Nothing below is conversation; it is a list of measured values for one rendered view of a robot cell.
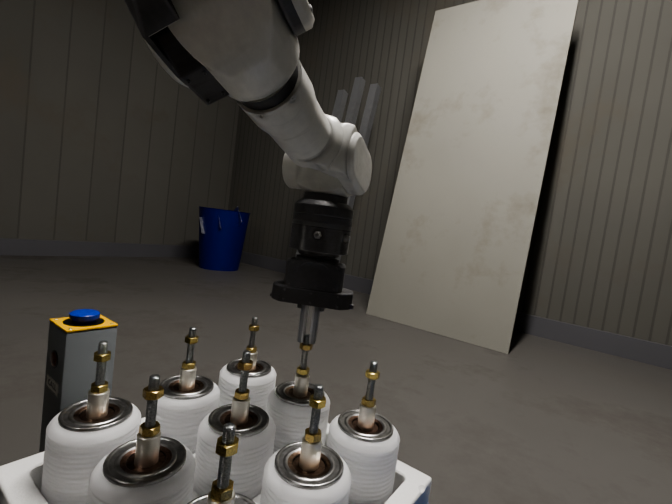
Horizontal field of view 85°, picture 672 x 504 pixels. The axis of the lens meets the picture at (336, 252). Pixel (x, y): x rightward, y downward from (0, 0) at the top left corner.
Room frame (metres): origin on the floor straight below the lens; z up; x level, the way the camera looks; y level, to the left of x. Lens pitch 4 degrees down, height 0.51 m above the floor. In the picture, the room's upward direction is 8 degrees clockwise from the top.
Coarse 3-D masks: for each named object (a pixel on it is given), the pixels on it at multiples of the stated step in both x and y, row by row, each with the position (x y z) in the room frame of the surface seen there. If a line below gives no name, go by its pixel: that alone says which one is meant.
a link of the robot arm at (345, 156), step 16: (336, 128) 0.46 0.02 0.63; (352, 128) 0.47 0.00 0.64; (336, 144) 0.45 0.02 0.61; (352, 144) 0.46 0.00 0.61; (304, 160) 0.45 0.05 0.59; (320, 160) 0.45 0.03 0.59; (336, 160) 0.46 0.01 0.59; (352, 160) 0.47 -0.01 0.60; (368, 160) 0.53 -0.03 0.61; (336, 176) 0.48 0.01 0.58; (352, 176) 0.48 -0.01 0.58; (368, 176) 0.54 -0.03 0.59; (352, 192) 0.53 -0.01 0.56
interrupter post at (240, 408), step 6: (234, 402) 0.45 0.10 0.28; (240, 402) 0.44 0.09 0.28; (246, 402) 0.45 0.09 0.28; (234, 408) 0.44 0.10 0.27; (240, 408) 0.44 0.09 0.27; (246, 408) 0.45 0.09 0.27; (234, 414) 0.44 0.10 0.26; (240, 414) 0.44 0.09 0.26; (246, 414) 0.45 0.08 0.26; (234, 420) 0.44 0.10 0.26; (240, 420) 0.44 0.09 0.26; (246, 420) 0.45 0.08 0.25
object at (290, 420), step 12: (276, 396) 0.53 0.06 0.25; (276, 408) 0.51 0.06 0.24; (288, 408) 0.51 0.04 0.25; (300, 408) 0.51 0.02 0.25; (324, 408) 0.53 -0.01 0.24; (276, 420) 0.51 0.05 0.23; (288, 420) 0.50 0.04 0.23; (300, 420) 0.50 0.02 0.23; (324, 420) 0.53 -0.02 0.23; (276, 432) 0.51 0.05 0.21; (288, 432) 0.50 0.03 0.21; (300, 432) 0.50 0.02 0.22; (324, 432) 0.54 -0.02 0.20; (276, 444) 0.51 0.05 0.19; (324, 444) 0.54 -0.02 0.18
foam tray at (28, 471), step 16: (16, 464) 0.42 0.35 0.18; (32, 464) 0.42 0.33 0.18; (400, 464) 0.52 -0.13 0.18; (0, 480) 0.39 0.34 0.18; (16, 480) 0.40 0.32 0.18; (32, 480) 0.40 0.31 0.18; (400, 480) 0.50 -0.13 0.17; (416, 480) 0.49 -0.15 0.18; (0, 496) 0.38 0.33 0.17; (16, 496) 0.37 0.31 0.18; (32, 496) 0.38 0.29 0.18; (192, 496) 0.41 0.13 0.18; (400, 496) 0.45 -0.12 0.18; (416, 496) 0.46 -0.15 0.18
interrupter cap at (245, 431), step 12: (216, 408) 0.47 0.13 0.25; (228, 408) 0.47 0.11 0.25; (252, 408) 0.48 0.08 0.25; (216, 420) 0.44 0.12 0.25; (228, 420) 0.45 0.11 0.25; (252, 420) 0.46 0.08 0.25; (264, 420) 0.46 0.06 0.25; (216, 432) 0.42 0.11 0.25; (240, 432) 0.42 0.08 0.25; (252, 432) 0.43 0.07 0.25
